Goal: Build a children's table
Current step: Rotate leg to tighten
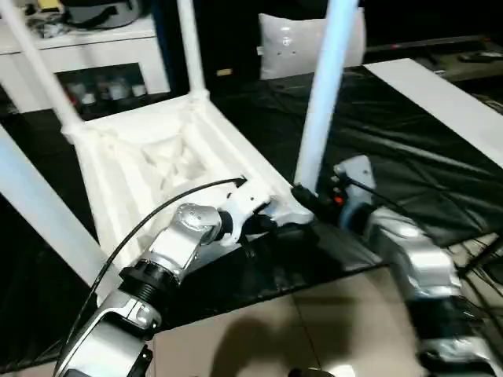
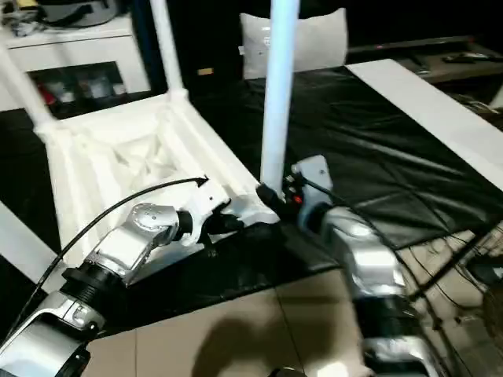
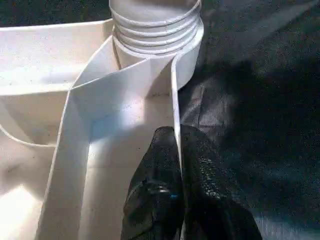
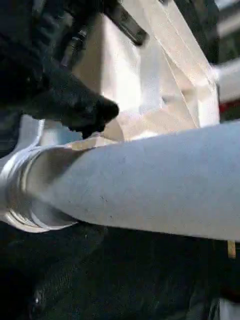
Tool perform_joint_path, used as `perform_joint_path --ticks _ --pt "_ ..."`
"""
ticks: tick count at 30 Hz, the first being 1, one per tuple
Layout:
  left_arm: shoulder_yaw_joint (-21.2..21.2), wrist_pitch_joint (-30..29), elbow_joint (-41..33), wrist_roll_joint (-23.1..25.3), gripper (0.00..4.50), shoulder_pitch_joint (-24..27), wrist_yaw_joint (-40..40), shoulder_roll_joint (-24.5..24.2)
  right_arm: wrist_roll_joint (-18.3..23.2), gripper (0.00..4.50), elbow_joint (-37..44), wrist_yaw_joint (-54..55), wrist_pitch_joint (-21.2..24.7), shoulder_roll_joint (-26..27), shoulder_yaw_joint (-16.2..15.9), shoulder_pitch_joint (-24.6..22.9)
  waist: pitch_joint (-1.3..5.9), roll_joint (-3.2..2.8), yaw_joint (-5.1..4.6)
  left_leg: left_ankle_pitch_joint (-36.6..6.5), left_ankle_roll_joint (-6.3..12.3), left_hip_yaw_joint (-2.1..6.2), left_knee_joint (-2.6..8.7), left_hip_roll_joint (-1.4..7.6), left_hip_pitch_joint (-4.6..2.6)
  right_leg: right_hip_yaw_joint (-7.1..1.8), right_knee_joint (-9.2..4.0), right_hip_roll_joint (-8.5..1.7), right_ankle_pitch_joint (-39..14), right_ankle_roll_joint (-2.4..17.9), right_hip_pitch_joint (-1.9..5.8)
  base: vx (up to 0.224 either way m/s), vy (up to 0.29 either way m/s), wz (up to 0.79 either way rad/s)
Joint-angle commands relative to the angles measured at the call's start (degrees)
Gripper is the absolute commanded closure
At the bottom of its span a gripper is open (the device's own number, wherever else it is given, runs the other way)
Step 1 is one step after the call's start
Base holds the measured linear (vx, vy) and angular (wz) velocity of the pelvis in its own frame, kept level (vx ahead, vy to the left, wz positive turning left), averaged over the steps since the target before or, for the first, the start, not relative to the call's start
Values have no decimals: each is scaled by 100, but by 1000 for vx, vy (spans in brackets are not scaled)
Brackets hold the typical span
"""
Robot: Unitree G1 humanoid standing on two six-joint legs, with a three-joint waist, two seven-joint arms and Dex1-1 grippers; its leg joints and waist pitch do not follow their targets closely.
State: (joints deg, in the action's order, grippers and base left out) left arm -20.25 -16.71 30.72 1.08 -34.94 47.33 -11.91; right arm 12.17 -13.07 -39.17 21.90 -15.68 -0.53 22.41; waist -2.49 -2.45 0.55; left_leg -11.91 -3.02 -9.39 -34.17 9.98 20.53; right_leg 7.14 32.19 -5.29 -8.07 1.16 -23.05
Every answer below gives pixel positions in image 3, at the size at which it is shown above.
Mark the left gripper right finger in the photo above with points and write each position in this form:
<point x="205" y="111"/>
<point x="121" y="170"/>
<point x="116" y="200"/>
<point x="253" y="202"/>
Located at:
<point x="212" y="190"/>

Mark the white plastic table leg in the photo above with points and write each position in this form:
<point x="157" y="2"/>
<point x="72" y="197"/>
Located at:
<point x="155" y="15"/>

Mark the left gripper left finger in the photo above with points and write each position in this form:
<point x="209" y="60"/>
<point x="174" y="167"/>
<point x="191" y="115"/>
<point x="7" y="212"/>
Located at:
<point x="157" y="187"/>

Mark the white plastic table top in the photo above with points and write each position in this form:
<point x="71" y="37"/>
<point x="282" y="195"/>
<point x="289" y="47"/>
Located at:
<point x="112" y="100"/>

